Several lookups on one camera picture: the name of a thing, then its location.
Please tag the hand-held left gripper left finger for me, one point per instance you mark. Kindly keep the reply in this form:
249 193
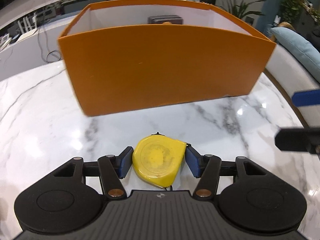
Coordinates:
125 161

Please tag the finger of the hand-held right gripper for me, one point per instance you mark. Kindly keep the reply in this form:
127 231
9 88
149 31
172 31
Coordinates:
297 140
306 98

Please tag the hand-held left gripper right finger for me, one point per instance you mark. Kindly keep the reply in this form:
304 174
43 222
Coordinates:
192 161

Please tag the yellow tape measure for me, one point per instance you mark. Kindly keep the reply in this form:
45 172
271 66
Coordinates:
157 160

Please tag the large orange storage box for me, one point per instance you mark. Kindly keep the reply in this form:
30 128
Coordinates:
165 67

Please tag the brown cardboard box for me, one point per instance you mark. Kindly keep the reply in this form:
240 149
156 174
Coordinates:
165 18

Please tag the white sofa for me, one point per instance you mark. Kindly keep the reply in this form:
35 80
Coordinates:
287 80

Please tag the light blue cushion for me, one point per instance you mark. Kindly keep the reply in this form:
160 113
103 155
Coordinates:
297 47

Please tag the green leafy houseplant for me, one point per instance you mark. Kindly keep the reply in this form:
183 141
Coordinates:
240 5

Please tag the white router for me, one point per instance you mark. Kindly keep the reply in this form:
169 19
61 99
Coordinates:
27 23

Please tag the black wall socket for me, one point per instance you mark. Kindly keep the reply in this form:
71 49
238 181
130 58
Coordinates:
250 20

